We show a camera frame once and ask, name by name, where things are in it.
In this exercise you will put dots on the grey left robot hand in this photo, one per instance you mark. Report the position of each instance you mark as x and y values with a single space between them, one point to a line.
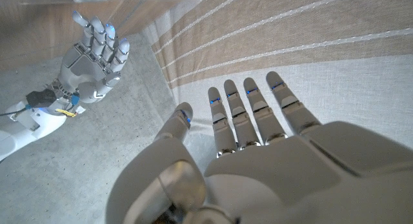
274 179

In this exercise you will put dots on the yellow right wrist label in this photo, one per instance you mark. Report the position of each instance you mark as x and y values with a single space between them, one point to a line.
66 112

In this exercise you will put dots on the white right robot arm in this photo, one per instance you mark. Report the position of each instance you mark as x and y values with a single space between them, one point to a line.
19 130

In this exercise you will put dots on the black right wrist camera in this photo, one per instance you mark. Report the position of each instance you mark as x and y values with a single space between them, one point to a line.
40 98

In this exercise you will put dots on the beige striped cloth backdrop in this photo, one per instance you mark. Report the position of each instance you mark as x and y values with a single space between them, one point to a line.
290 40

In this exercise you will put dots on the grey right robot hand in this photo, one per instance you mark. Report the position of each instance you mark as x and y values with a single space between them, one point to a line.
85 69

